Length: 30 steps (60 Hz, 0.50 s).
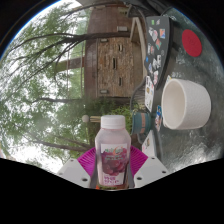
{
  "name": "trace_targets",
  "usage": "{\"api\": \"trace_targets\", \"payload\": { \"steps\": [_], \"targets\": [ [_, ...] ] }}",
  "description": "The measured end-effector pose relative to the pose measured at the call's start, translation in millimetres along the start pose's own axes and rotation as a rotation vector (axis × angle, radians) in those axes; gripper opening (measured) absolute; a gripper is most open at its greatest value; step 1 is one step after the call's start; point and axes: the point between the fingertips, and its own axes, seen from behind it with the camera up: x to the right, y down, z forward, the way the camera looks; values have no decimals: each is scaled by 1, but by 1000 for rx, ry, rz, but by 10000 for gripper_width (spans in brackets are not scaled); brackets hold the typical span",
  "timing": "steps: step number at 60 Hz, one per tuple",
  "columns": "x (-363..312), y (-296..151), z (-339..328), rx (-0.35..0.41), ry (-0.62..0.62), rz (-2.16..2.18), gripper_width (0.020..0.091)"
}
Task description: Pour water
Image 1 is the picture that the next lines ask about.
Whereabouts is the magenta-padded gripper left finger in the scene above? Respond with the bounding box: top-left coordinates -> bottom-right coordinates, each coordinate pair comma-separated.
56,146 -> 98,189

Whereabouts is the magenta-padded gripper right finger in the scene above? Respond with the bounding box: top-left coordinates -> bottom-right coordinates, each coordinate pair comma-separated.
128,145 -> 169,189

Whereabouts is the pink drink bottle white cap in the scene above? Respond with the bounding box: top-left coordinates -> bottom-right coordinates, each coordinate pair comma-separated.
94,114 -> 132,191

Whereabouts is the potted plant in teal pot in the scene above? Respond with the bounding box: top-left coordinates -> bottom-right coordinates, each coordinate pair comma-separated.
106,103 -> 153,136

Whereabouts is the blue card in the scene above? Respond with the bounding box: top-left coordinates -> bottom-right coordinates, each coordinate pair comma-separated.
154,104 -> 163,132

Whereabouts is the grey wicker chair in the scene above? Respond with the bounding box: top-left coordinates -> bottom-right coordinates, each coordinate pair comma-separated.
129,79 -> 148,112

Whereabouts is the white sticker sheet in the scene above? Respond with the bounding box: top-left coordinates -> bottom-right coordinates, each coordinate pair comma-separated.
144,75 -> 156,113

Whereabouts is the white ceramic mug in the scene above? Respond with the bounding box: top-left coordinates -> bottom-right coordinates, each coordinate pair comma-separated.
160,78 -> 212,131

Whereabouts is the black laptop with stickers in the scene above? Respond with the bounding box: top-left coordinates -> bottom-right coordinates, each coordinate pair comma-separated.
144,15 -> 174,89

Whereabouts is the large dark-trunked tree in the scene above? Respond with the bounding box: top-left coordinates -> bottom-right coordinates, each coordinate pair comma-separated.
6,6 -> 133,88

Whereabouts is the flat round red coaster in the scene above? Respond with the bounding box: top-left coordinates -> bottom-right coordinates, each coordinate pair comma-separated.
181,29 -> 203,58

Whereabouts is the globe lamp post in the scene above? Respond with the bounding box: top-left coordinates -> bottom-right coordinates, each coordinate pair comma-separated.
81,114 -> 103,124

